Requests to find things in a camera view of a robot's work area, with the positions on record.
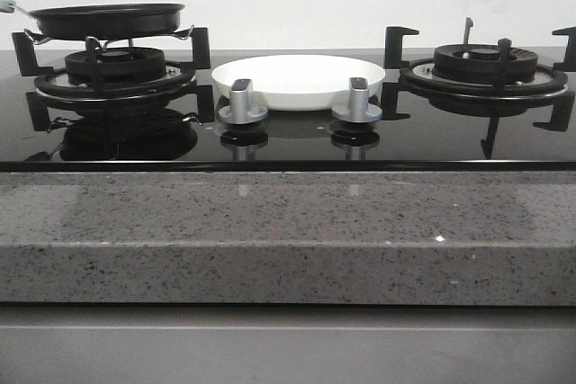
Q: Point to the black frying pan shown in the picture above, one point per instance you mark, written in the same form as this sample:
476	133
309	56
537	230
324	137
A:
108	21

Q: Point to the white round plate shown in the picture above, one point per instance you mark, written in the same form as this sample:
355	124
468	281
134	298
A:
298	82

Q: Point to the right black burner grate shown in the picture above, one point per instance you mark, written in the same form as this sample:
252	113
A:
549	87

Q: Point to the silver stove knob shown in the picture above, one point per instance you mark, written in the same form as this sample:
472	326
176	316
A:
242	108
358	109

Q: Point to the black burner head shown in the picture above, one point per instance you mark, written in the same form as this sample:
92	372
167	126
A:
480	63
118	66

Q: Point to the grey cabinet front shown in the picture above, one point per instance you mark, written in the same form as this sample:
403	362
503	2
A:
189	344

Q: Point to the right silver stove knob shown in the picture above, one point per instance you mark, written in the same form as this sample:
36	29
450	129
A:
358	109

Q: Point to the left black burner head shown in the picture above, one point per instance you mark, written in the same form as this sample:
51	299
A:
118	66

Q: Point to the right black burner head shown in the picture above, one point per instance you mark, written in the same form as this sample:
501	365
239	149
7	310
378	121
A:
480	63

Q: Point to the left silver stove knob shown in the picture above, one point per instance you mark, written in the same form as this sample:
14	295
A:
242	108

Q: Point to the black glass cooktop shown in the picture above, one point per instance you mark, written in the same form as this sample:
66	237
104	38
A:
419	131

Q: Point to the black burner grate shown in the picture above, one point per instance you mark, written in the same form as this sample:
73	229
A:
111	102
549	87

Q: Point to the left black burner grate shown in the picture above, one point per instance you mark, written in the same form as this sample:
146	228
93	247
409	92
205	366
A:
111	102

